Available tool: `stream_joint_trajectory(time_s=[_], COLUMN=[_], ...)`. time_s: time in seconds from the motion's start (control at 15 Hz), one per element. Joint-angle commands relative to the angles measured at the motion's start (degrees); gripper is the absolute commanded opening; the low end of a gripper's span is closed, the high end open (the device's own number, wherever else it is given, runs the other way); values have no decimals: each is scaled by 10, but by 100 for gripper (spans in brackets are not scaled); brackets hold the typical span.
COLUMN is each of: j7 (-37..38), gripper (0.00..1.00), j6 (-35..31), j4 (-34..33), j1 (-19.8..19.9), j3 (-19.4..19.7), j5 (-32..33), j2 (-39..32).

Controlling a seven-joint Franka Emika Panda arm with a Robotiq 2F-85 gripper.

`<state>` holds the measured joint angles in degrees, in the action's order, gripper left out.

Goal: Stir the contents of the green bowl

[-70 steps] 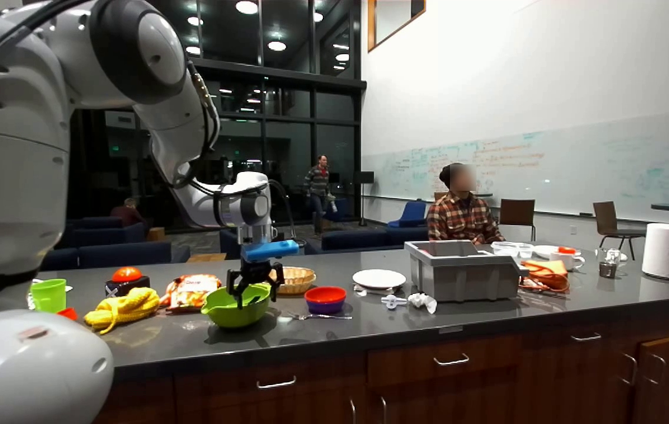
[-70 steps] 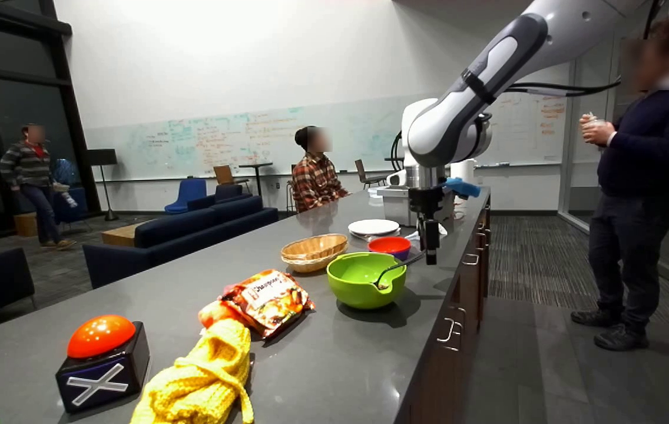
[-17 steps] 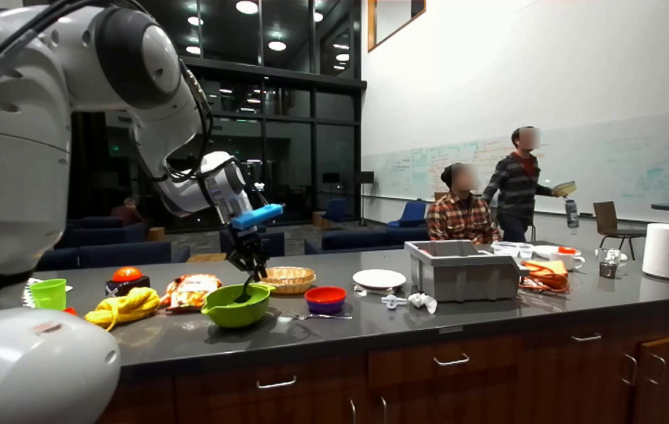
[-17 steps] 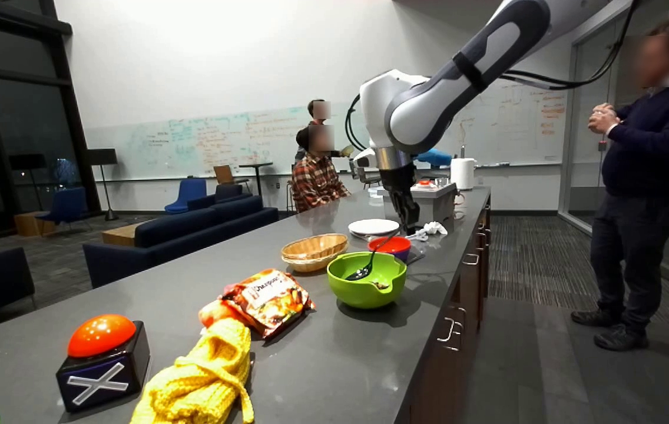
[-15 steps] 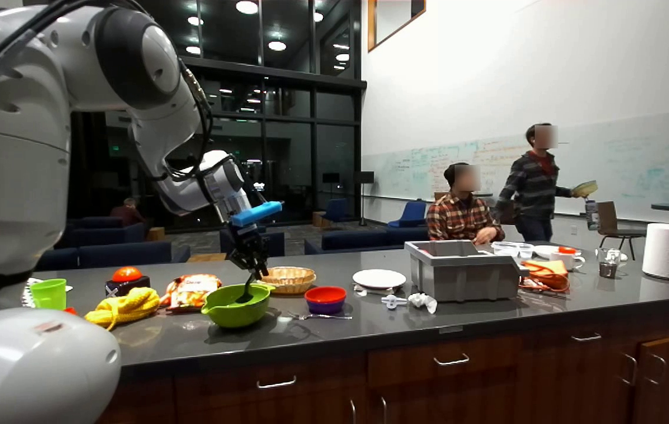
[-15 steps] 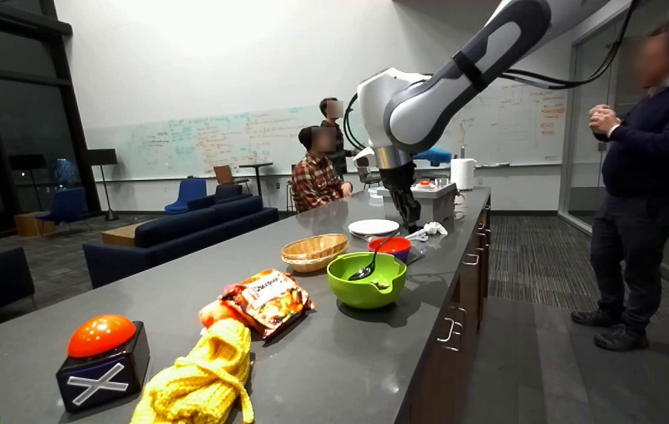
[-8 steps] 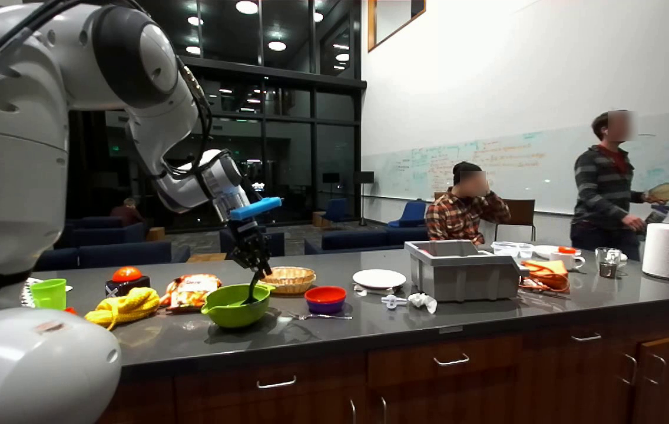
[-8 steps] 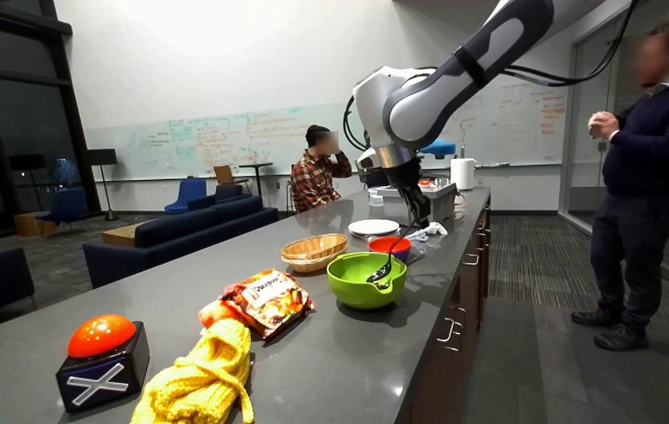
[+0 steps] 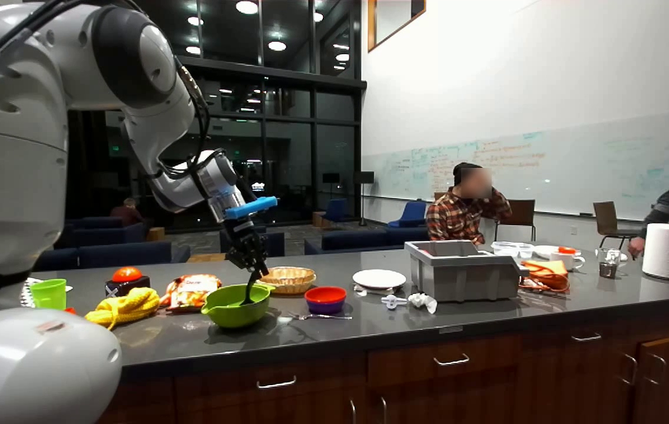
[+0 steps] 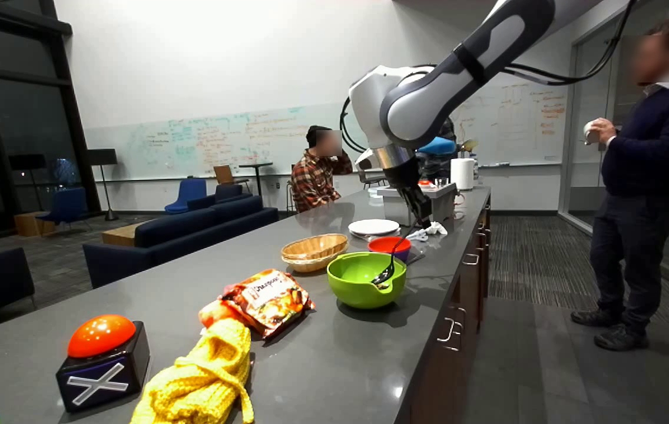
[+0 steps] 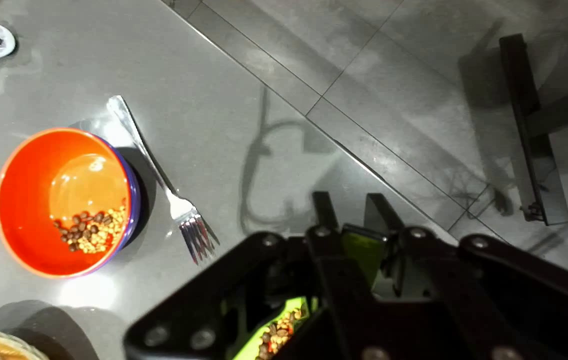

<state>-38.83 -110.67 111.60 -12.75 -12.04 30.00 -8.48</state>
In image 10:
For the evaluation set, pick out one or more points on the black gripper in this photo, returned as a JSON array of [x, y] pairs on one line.
[[407, 183]]

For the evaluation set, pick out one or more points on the black spoon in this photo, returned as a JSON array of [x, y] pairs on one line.
[[384, 271]]

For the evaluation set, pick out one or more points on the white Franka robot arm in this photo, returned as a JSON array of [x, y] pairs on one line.
[[430, 96]]

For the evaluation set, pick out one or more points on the red bowl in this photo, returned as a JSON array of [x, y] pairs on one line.
[[390, 245]]

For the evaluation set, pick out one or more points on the green bowl with spout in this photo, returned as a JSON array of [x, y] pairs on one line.
[[354, 283]]

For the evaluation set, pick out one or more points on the white crumpled cloth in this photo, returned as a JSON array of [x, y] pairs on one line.
[[430, 232]]

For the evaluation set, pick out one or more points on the grey metal bin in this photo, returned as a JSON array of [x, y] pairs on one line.
[[444, 203]]

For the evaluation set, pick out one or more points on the white plate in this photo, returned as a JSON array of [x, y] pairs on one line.
[[374, 226]]

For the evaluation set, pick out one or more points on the white paper towel roll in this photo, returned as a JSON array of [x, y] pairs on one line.
[[465, 175]]

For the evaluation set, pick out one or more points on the seated person in plaid shirt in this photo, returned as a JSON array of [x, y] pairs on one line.
[[315, 178]]

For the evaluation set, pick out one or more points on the wicker basket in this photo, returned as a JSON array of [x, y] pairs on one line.
[[315, 253]]

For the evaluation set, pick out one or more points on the wooden counter cabinet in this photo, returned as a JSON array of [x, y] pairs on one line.
[[449, 355]]

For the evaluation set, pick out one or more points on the dark high table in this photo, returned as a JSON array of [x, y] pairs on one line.
[[257, 169]]

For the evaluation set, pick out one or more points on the orange snack bag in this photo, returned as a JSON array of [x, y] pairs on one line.
[[266, 301]]

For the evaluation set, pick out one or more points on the brown chair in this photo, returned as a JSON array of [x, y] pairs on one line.
[[225, 175]]

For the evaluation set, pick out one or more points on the standing person in navy sweater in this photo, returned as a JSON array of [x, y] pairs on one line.
[[649, 180]]

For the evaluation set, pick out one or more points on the blue lounge chair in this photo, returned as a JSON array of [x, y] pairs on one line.
[[66, 196], [186, 193]]

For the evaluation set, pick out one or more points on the long navy sofa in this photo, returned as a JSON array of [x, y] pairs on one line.
[[185, 232]]

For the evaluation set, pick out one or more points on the yellow knitted cloth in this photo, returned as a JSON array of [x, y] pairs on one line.
[[200, 378]]

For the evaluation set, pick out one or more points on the wooden coffee table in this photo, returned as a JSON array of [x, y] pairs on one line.
[[124, 233]]

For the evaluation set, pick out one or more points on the black stand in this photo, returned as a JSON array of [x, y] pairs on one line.
[[104, 160]]

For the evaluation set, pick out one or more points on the orange button on black box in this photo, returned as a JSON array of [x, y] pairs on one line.
[[103, 357]]

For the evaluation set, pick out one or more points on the wooden box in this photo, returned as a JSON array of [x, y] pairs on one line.
[[32, 224]]

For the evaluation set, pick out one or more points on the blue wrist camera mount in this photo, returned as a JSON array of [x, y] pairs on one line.
[[440, 146]]

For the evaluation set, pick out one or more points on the wall whiteboard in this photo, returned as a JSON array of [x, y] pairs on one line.
[[231, 142]]

